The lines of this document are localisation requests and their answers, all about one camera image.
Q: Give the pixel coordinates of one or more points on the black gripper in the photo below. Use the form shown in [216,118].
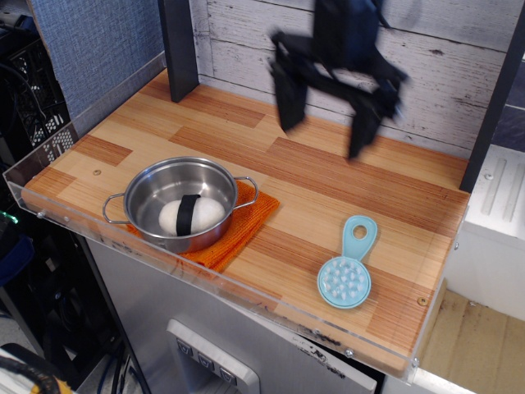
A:
[344,38]

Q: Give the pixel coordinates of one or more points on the light blue scrubber spoon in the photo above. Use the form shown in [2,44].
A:
[344,282]

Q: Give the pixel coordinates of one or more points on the stainless steel pot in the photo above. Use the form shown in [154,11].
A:
[170,180]

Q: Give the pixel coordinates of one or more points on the orange cloth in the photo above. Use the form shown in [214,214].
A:
[245,223]

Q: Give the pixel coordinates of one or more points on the white rice ball toy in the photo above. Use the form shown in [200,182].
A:
[190,215]

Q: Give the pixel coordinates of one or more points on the clear acrylic table guard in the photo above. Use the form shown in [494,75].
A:
[405,189]

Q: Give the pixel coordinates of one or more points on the white side counter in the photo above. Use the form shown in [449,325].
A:
[486,263]

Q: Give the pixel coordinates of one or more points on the silver toy fridge cabinet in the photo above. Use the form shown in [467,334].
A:
[193,331]

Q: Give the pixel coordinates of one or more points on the black perforated crate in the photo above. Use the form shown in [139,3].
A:
[33,108]

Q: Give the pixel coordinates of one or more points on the dark grey right post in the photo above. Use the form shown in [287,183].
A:
[496,105]

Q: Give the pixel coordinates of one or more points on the dark grey post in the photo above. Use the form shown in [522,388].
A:
[496,105]
[178,39]

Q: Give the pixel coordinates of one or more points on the dark grey left post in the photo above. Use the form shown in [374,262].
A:
[178,39]

